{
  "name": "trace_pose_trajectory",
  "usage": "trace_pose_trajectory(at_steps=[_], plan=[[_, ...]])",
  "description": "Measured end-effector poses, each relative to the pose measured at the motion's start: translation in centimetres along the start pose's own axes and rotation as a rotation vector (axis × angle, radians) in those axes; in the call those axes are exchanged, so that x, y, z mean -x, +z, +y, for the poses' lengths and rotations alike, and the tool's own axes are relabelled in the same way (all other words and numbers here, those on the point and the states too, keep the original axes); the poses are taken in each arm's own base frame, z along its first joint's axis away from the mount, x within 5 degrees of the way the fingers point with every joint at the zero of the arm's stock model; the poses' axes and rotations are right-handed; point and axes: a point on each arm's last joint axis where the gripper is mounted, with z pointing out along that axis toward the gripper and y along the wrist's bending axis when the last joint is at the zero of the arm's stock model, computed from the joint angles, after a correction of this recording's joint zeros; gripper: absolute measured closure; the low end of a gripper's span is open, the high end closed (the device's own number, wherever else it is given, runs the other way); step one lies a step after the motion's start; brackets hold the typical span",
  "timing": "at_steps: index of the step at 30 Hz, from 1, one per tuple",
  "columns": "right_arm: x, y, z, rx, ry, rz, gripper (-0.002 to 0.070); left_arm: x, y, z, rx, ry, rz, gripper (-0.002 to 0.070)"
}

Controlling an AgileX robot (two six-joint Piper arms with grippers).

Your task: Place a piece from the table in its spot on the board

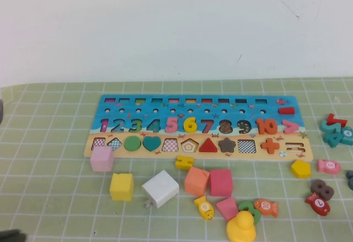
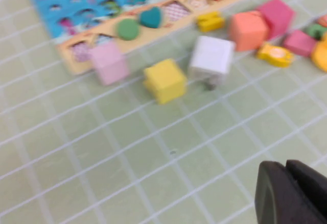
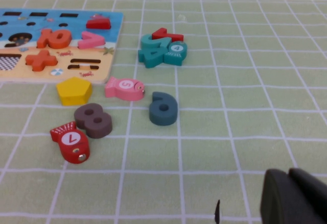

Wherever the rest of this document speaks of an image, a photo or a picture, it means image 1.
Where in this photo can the yellow number six piece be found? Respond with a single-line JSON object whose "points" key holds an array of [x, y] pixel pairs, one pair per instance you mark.
{"points": [[186, 124]]}

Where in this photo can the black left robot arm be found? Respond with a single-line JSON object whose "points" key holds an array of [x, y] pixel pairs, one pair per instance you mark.
{"points": [[11, 237]]}

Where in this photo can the pink number five piece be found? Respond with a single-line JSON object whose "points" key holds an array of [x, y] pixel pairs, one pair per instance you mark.
{"points": [[172, 124]]}

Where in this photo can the blue and tan puzzle board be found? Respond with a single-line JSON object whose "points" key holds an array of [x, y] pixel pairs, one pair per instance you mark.
{"points": [[198, 115]]}

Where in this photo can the teal heart piece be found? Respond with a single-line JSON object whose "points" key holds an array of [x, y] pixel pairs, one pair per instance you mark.
{"points": [[151, 142]]}

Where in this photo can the red triangle piece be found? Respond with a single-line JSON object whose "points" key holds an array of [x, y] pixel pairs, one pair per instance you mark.
{"points": [[207, 147]]}

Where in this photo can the yellow equals sign piece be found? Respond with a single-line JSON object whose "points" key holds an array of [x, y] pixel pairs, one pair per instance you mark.
{"points": [[184, 162]]}

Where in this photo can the green circle piece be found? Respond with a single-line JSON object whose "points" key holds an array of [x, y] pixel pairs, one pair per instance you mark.
{"points": [[132, 143]]}

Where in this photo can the brown star piece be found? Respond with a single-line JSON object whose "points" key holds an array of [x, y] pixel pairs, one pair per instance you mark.
{"points": [[227, 145]]}

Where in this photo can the orange number ten piece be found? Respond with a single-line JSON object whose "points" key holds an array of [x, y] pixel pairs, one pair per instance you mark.
{"points": [[259, 126]]}

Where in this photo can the orange plus sign piece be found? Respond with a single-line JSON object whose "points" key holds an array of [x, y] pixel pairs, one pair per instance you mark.
{"points": [[269, 145]]}

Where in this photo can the yellow fish piece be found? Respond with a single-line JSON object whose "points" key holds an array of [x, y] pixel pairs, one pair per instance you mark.
{"points": [[205, 207]]}

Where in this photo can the red minus sign piece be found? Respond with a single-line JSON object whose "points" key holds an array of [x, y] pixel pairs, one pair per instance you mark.
{"points": [[286, 110]]}

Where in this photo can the pink trapezoid piece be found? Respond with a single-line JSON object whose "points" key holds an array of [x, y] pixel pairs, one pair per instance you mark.
{"points": [[226, 208]]}

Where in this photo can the green number three piece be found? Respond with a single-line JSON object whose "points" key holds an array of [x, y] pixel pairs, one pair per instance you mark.
{"points": [[243, 205]]}

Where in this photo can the pink greater-than sign piece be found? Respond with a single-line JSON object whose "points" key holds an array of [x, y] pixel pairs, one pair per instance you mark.
{"points": [[292, 126]]}

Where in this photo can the orange fish piece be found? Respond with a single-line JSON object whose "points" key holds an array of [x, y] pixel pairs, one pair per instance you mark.
{"points": [[265, 206]]}

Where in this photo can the yellow pentagon piece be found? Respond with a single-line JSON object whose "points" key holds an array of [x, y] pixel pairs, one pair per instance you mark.
{"points": [[300, 169]]}

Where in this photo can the teal number five piece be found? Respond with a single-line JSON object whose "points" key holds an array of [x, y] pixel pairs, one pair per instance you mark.
{"points": [[325, 127]]}

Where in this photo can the teal number four piece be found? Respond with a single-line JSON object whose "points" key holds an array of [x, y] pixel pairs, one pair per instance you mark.
{"points": [[331, 140]]}

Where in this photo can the red number seven piece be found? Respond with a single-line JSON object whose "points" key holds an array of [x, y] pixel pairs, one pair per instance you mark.
{"points": [[337, 121]]}

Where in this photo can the pink fish piece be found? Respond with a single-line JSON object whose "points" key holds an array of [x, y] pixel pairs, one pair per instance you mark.
{"points": [[328, 166]]}

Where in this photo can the brown number eight piece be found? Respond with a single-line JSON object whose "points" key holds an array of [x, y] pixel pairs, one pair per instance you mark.
{"points": [[322, 189]]}

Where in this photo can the red fish piece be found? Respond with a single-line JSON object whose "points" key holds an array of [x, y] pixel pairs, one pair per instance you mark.
{"points": [[318, 204]]}

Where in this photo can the teal fish piece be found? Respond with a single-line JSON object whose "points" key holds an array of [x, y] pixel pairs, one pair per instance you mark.
{"points": [[348, 135]]}

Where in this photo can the grey-blue wooden piece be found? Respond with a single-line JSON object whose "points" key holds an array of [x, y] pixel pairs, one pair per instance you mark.
{"points": [[350, 180]]}

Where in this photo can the orange cube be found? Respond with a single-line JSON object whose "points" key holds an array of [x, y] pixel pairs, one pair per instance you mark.
{"points": [[195, 182]]}

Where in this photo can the white charger plug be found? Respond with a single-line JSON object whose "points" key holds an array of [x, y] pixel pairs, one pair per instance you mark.
{"points": [[161, 189]]}

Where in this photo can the crimson cube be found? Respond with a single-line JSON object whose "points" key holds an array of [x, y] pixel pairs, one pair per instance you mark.
{"points": [[221, 183]]}

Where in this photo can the light pink cube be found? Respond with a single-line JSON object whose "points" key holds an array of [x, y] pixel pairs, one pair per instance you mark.
{"points": [[102, 159]]}

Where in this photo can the yellow cube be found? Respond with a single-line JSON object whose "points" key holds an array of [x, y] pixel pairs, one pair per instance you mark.
{"points": [[121, 187]]}

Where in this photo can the yellow rubber duck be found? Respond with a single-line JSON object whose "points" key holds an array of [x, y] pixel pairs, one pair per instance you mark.
{"points": [[240, 228]]}

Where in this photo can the green grid table mat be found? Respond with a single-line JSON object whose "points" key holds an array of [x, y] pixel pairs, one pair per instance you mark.
{"points": [[55, 211]]}

